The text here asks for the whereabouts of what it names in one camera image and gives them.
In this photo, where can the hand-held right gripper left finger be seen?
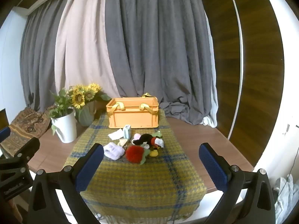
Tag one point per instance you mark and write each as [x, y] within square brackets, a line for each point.
[91, 165]

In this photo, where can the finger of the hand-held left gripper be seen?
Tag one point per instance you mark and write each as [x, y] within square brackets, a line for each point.
[4, 133]
[29, 147]

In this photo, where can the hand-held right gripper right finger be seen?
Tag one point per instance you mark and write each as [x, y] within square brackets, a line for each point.
[213, 165]

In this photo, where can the lavender towel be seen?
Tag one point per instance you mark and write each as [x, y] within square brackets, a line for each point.
[113, 151]

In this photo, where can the beige triangular cloth piece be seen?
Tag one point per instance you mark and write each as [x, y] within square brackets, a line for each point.
[122, 142]

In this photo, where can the red fluffy plush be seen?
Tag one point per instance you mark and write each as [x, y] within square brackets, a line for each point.
[134, 153]

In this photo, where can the pink soft toy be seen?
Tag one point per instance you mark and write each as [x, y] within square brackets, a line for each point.
[136, 136]

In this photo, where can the black mouse plush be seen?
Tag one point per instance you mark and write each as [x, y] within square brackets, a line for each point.
[146, 138]

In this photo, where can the green frog toy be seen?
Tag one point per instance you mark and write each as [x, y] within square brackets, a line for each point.
[158, 134]

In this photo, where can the orange plastic crate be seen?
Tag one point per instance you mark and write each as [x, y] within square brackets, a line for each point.
[134, 119]

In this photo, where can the patterned brown cushion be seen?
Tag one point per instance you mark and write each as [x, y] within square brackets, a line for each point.
[25, 123]

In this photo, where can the white sheer curtain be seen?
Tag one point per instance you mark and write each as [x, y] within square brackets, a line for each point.
[210, 119]

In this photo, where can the light blue small carton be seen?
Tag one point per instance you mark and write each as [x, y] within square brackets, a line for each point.
[127, 132]

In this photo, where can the grey-green ribbed vase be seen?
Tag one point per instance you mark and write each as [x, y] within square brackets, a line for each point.
[86, 115]

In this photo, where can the yellow plaid blanket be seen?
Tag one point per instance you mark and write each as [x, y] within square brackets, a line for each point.
[140, 186]

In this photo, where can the green leafy plant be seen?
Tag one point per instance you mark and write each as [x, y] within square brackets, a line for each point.
[61, 103]

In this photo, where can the sunflower bouquet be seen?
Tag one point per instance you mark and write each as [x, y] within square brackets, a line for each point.
[79, 96]

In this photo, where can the pile of white cloth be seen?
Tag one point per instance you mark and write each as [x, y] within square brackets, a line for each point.
[283, 198]

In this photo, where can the grey curtain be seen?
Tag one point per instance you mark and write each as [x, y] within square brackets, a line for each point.
[39, 63]
[158, 51]

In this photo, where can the pale pink curtain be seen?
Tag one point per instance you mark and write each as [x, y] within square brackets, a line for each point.
[81, 46]

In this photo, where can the white wall outlet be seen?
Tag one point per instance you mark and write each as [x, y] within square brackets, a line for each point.
[286, 129]

